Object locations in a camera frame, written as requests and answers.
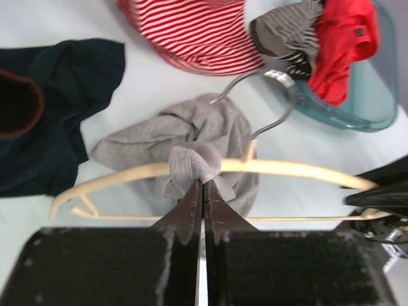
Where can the red garment in basket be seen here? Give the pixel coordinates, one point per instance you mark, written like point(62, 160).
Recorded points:
point(347, 32)

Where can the grey tank top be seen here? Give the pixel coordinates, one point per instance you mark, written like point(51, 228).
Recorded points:
point(192, 137)

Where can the navy blue tank top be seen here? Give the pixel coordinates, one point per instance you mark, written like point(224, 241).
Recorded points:
point(46, 93)

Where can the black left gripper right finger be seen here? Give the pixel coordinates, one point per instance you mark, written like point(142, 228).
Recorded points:
point(247, 266)

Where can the teal translucent plastic basket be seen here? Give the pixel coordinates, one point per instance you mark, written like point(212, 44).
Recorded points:
point(372, 102)

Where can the black white striped garment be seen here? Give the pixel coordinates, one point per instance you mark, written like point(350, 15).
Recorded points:
point(287, 33)

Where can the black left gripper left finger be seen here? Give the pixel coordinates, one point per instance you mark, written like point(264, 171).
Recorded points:
point(155, 265)

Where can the red white striped tank top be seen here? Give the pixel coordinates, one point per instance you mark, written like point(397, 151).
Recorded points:
point(203, 37)

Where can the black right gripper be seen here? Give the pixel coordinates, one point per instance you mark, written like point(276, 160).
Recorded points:
point(377, 222)

